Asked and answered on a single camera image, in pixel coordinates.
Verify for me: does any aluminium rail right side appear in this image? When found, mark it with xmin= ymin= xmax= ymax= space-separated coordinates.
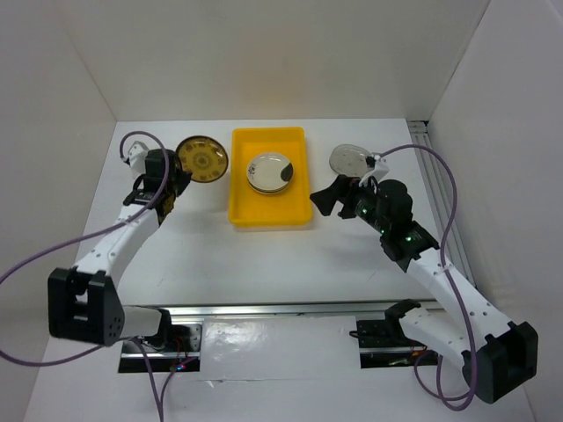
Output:
xmin=406 ymin=120 xmax=475 ymax=285

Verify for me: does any cream plate black brushstroke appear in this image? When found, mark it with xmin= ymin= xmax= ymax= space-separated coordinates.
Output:
xmin=245 ymin=152 xmax=294 ymax=190

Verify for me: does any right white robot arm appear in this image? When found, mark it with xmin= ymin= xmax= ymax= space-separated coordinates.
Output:
xmin=310 ymin=175 xmax=538 ymax=404

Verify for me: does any yellow patterned plate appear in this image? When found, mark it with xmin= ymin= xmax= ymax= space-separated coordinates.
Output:
xmin=176 ymin=135 xmax=229 ymax=184
xmin=250 ymin=184 xmax=289 ymax=195

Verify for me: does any yellow plastic bin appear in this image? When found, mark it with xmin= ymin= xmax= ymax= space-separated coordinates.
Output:
xmin=228 ymin=127 xmax=312 ymax=228

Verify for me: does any clear grey plastic plate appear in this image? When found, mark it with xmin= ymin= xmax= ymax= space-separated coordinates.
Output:
xmin=329 ymin=144 xmax=370 ymax=178

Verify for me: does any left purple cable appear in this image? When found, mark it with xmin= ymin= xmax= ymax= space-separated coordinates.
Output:
xmin=0 ymin=129 xmax=177 ymax=422

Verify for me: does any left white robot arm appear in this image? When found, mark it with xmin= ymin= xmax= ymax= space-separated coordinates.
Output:
xmin=48 ymin=149 xmax=191 ymax=346

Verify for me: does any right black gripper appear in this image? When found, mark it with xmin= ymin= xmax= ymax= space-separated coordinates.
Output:
xmin=310 ymin=174 xmax=390 ymax=234

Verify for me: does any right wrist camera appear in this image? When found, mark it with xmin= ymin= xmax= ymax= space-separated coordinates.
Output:
xmin=359 ymin=153 xmax=390 ymax=186

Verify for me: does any white front cover board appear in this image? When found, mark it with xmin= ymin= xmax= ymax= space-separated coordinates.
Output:
xmin=200 ymin=316 xmax=361 ymax=381

